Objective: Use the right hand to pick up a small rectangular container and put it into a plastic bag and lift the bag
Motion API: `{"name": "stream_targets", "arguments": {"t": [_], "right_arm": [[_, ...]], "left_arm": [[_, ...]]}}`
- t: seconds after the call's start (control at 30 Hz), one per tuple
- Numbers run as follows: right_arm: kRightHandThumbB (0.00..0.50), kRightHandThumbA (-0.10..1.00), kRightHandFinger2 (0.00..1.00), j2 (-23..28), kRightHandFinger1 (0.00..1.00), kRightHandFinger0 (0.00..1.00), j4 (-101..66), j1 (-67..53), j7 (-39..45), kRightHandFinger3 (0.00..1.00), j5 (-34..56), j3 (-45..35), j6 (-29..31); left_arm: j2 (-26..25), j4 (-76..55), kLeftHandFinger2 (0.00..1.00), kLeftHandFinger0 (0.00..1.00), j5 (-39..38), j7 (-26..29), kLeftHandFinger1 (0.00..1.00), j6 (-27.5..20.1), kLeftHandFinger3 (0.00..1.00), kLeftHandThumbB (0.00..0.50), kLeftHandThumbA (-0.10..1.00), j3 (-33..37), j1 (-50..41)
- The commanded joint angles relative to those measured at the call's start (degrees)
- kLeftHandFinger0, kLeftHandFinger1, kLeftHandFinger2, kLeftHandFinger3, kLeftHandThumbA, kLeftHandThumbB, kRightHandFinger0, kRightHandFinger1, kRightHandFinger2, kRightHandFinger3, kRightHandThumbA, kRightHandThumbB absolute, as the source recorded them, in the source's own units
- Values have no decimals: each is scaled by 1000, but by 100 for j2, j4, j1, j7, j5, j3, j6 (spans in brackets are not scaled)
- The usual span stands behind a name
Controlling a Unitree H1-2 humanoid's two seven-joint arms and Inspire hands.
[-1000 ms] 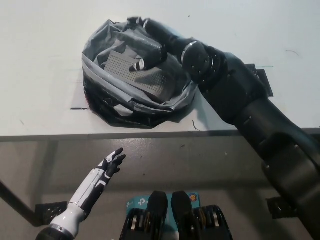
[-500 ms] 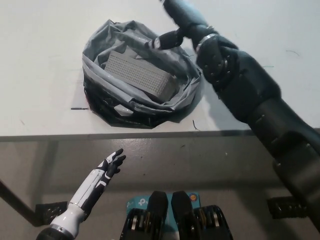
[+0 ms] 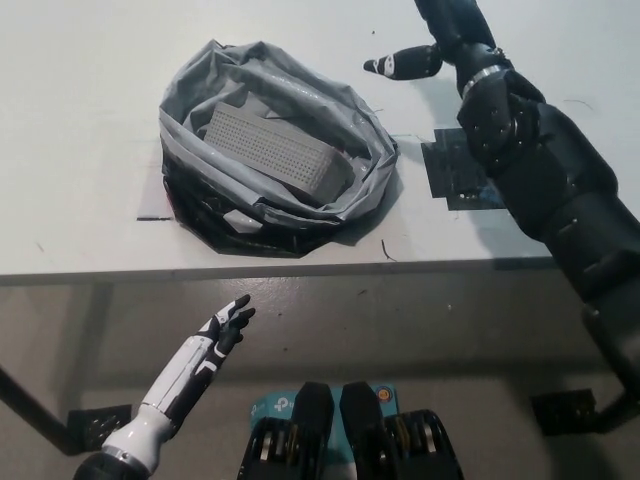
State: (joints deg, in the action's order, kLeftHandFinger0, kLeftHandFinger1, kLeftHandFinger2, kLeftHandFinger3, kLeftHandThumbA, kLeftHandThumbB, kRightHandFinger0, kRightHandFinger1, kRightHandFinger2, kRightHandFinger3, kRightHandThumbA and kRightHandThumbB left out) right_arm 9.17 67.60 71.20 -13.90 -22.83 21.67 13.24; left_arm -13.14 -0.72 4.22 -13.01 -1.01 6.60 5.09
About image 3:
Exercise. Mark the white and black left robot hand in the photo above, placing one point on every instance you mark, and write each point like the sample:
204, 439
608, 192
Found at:
185, 370

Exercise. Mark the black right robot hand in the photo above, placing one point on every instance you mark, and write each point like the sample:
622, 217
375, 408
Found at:
460, 35

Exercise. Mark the grey perforated rectangular basket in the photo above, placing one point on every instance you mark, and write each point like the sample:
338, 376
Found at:
270, 145

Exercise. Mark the grey and black plastic bag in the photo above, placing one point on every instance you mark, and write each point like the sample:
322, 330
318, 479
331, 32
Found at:
200, 70

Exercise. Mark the black tape patch on table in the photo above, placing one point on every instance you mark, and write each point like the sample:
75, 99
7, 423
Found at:
450, 170

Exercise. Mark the black table leg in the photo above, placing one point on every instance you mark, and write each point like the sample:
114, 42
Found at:
622, 412
30, 410

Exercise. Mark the short black thread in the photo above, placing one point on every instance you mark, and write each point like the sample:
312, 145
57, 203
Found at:
386, 250

